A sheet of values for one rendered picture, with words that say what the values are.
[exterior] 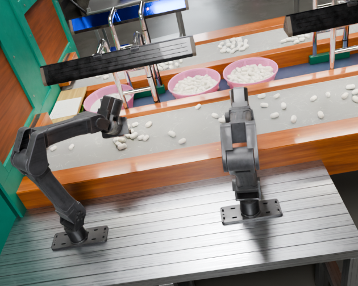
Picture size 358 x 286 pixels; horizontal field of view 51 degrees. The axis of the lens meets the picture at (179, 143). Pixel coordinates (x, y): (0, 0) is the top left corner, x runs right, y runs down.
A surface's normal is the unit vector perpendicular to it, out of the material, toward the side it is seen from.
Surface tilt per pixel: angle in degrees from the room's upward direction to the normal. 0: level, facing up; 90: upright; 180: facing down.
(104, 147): 0
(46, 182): 98
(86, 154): 0
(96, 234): 0
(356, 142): 90
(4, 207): 90
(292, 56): 90
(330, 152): 90
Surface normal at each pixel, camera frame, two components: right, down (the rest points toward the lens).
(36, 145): 0.80, 0.22
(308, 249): -0.20, -0.78
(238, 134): -0.18, 0.29
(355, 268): 0.03, 0.61
